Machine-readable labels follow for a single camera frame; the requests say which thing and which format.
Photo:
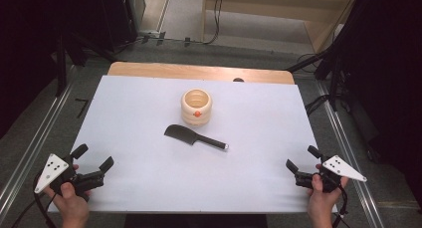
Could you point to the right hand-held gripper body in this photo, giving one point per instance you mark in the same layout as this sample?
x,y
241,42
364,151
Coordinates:
x,y
343,168

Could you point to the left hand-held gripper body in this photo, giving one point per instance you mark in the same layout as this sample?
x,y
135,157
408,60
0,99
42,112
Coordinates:
x,y
49,171

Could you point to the black kitchen knife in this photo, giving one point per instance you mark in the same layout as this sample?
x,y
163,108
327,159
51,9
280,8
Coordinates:
x,y
185,134

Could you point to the cream ribbed utensil holder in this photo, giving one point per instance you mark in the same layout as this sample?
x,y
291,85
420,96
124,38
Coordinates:
x,y
196,116

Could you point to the person's left hand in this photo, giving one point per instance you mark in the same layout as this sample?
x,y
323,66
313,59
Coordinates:
x,y
73,206

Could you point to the person's right hand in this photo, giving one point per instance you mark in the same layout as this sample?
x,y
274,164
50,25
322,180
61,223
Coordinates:
x,y
320,204

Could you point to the white board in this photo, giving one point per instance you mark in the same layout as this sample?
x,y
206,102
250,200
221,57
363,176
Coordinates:
x,y
166,175

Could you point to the black tripod stand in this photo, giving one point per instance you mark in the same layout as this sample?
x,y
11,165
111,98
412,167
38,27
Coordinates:
x,y
333,75
61,65

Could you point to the wooden table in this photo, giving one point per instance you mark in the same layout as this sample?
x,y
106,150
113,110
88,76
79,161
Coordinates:
x,y
185,71

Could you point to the black cabinet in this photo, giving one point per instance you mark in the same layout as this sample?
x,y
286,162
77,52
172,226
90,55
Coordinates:
x,y
116,19

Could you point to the light wooden shelf unit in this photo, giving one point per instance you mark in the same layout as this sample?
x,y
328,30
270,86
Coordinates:
x,y
262,9

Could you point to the metal floor rail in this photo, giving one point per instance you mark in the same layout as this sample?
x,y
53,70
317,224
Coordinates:
x,y
351,155
36,138

